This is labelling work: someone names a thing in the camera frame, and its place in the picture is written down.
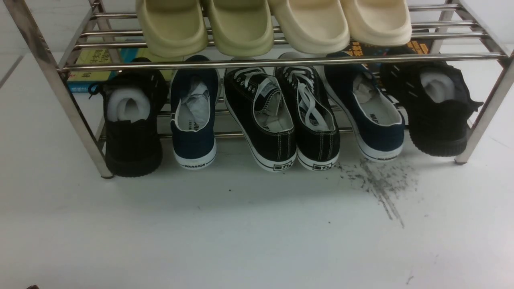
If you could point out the navy slip-on shoe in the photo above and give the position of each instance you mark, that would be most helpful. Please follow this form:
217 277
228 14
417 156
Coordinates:
376 122
193 96

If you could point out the stainless steel shoe rack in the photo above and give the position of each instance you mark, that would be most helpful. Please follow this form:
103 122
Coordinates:
459 36

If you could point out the left black canvas sneaker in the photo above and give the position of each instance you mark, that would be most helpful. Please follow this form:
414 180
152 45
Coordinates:
255 100

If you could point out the black canvas sneaker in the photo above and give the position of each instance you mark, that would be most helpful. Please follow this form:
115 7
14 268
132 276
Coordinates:
315 127
255 100

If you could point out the right black canvas sneaker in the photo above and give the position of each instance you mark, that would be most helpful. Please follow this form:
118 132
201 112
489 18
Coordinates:
315 127

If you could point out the right olive foam slipper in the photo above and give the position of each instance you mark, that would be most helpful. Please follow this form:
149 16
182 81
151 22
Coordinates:
240 28

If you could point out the olive foam slipper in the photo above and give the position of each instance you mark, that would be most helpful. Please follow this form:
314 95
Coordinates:
172 28
240 28

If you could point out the left cream foam slipper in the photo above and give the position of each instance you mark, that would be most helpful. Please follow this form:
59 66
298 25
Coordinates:
312 26

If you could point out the cream foam slipper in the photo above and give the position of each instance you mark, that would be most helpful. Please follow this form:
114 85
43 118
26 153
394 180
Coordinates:
312 26
384 23

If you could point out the left black mesh sneaker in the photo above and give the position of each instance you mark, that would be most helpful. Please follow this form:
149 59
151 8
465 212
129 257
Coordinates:
132 101

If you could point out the black mesh sneaker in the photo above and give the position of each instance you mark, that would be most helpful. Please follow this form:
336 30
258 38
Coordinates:
437 102
132 101

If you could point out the left olive foam slipper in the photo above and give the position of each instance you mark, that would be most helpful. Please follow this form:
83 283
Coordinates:
172 28

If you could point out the right cream foam slipper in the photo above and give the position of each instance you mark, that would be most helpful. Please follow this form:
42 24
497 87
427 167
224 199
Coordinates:
384 23

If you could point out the right black mesh sneaker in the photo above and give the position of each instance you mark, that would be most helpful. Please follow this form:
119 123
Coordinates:
437 102

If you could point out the black and orange book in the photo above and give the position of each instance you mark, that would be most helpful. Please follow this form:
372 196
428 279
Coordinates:
357 49

